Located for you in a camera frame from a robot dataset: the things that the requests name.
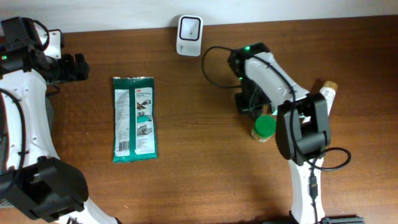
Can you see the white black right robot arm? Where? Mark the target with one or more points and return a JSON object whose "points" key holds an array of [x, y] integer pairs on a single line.
{"points": [[302, 126]]}

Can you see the green 3M cloth package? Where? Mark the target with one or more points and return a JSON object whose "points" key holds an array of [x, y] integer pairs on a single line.
{"points": [[134, 123]]}

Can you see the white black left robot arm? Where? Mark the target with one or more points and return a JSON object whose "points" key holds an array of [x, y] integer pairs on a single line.
{"points": [[33, 178]]}

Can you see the green lid glass jar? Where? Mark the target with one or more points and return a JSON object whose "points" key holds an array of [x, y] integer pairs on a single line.
{"points": [[264, 128]]}

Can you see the dark grey plastic basket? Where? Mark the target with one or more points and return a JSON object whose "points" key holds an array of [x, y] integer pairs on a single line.
{"points": [[5, 144]]}

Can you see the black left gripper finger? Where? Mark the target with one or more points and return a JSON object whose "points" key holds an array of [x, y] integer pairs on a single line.
{"points": [[68, 67], [82, 67]]}

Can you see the white barcode scanner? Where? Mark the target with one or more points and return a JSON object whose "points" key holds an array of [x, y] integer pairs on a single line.
{"points": [[189, 35]]}

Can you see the white tube with gold cap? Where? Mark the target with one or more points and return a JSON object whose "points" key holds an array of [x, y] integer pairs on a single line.
{"points": [[328, 89]]}

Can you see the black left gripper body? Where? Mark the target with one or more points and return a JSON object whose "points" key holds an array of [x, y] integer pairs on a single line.
{"points": [[56, 71]]}

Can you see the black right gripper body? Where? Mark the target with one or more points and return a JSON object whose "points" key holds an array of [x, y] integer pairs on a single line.
{"points": [[251, 97]]}

